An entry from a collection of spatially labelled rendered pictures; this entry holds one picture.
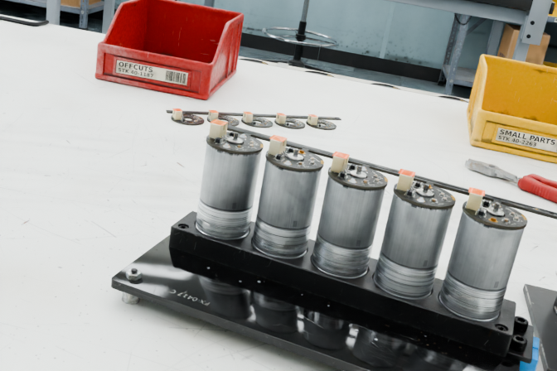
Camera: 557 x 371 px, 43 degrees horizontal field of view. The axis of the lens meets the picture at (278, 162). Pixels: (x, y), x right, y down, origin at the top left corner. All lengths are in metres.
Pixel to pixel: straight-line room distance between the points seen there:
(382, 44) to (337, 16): 0.34
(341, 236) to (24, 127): 0.26
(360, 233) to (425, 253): 0.03
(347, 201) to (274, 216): 0.03
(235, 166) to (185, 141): 0.20
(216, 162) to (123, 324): 0.08
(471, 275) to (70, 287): 0.16
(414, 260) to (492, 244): 0.03
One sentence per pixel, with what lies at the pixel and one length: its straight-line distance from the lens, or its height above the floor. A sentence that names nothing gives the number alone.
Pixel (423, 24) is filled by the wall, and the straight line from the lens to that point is 4.74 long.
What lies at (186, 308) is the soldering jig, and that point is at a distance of 0.28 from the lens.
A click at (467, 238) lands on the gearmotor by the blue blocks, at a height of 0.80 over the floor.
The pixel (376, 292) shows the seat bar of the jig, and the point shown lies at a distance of 0.30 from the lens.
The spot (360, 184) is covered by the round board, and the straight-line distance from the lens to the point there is 0.29.
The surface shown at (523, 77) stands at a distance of 0.72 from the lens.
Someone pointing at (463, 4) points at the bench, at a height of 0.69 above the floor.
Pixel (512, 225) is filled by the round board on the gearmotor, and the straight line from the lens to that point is 0.29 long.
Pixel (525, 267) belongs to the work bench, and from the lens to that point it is 0.41.
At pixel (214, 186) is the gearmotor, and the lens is 0.31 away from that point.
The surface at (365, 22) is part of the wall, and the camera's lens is 4.73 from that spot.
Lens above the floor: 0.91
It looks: 20 degrees down
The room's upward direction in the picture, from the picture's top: 10 degrees clockwise
